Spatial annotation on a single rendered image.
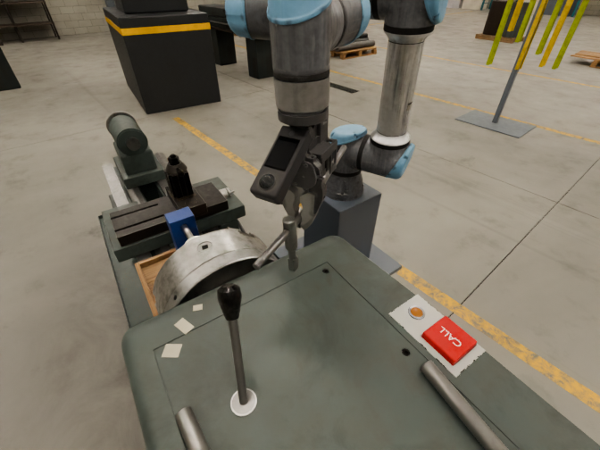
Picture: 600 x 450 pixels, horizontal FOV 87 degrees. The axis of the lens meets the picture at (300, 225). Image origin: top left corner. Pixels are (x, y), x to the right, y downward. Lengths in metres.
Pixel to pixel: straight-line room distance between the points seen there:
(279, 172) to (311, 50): 0.15
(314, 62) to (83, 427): 1.96
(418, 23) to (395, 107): 0.20
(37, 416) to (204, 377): 1.76
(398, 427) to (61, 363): 2.07
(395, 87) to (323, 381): 0.71
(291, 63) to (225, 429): 0.47
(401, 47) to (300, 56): 0.49
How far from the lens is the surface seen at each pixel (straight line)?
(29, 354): 2.51
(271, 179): 0.43
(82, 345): 2.36
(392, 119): 0.94
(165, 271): 0.78
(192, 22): 5.57
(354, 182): 1.09
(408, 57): 0.89
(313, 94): 0.43
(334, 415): 0.50
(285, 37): 0.42
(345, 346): 0.54
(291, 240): 0.53
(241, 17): 0.59
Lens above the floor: 1.72
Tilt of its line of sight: 39 degrees down
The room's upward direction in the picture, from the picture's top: straight up
